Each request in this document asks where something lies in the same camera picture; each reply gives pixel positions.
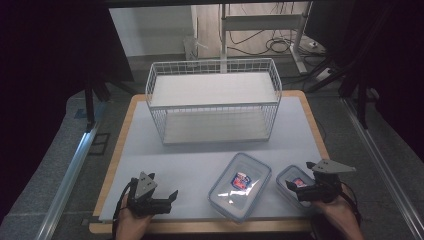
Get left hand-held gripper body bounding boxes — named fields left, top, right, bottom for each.
left=126, top=171, right=159, bottom=218

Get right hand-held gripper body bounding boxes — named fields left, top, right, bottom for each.
left=305, top=159, right=357, bottom=204

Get small clear food container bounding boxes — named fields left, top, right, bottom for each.
left=275, top=164, right=317, bottom=209

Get large clear food container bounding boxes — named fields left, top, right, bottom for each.
left=207, top=152, right=273, bottom=224

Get white wire shelf rack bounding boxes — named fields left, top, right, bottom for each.
left=145, top=58, right=283, bottom=146

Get person's right hand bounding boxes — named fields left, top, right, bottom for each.
left=313, top=194, right=363, bottom=236

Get person's left hand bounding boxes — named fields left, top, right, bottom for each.
left=115, top=196, right=154, bottom=240

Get wooden board with white mat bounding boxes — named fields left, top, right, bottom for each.
left=98, top=96, right=343, bottom=223

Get black metal stand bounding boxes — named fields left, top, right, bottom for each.
left=306, top=56, right=371, bottom=129
left=83, top=76, right=134, bottom=133

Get white power strip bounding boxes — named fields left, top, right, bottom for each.
left=314, top=68, right=334, bottom=83

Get right hand-held gripper cable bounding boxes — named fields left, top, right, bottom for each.
left=339, top=181, right=363, bottom=225

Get hand-held gripper cable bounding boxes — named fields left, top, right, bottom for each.
left=111, top=184, right=134, bottom=240
left=339, top=181, right=363, bottom=225

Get left hand-held gripper cable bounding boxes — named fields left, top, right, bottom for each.
left=111, top=184, right=134, bottom=240

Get aluminium rail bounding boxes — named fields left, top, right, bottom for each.
left=343, top=98, right=424, bottom=239
left=34, top=123, right=99, bottom=240

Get black floor cables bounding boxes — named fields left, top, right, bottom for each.
left=228, top=29, right=326, bottom=58

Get white metal desk frame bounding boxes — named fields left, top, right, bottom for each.
left=219, top=2, right=309, bottom=75

